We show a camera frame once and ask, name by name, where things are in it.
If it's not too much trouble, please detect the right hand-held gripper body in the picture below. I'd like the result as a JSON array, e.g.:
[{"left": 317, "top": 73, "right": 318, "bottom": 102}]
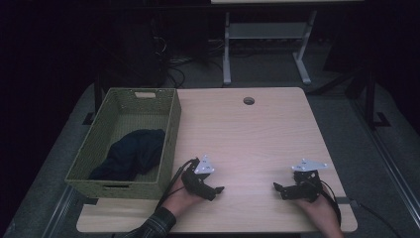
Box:
[{"left": 285, "top": 158, "right": 329, "bottom": 203}]

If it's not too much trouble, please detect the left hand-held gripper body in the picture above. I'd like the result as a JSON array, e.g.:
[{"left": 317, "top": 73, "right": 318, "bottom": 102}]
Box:
[{"left": 180, "top": 154, "right": 216, "bottom": 198}]

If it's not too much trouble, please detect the dark blue garment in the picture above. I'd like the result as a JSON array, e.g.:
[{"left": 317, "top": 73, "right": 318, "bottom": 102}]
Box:
[{"left": 88, "top": 128, "right": 166, "bottom": 182}]

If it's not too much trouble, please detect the green woven basket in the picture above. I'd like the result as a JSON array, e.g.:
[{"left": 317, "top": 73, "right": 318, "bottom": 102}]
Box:
[{"left": 64, "top": 86, "right": 182, "bottom": 201}]

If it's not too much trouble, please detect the person's left hand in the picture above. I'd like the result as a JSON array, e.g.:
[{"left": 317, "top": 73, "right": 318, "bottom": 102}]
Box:
[{"left": 160, "top": 178, "right": 203, "bottom": 219}]

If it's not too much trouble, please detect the person's right hand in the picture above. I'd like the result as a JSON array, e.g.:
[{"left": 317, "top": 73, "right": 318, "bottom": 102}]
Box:
[{"left": 292, "top": 184, "right": 342, "bottom": 230}]

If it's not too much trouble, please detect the grey table clamp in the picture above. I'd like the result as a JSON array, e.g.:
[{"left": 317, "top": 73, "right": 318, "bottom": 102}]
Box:
[{"left": 336, "top": 195, "right": 360, "bottom": 208}]

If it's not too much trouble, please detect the black stand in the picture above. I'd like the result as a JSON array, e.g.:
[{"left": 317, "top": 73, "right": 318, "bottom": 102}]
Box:
[{"left": 345, "top": 65, "right": 392, "bottom": 131}]

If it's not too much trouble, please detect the grey metal stand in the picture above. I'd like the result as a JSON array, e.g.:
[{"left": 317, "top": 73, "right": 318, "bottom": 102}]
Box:
[{"left": 222, "top": 9, "right": 318, "bottom": 86}]

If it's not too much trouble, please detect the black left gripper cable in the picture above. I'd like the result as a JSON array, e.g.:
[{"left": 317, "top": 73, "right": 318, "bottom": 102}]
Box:
[{"left": 157, "top": 159, "right": 198, "bottom": 210}]

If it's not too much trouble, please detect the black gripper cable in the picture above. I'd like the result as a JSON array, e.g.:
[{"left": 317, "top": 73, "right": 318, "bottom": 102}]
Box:
[
  {"left": 157, "top": 159, "right": 198, "bottom": 210},
  {"left": 317, "top": 179, "right": 343, "bottom": 227}
]

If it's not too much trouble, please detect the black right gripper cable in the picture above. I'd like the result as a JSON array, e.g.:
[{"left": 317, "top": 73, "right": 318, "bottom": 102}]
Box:
[{"left": 317, "top": 179, "right": 343, "bottom": 227}]

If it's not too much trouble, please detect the aluminium rail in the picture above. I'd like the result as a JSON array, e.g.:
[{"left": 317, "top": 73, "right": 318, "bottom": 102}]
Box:
[
  {"left": 350, "top": 97, "right": 420, "bottom": 230},
  {"left": 41, "top": 183, "right": 78, "bottom": 238}
]

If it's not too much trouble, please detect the bundle of black cables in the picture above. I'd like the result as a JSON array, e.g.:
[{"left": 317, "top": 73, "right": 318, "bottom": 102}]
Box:
[{"left": 155, "top": 34, "right": 226, "bottom": 89}]

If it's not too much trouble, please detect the black post with foot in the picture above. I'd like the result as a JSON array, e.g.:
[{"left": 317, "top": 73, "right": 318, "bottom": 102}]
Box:
[{"left": 81, "top": 73, "right": 104, "bottom": 126}]

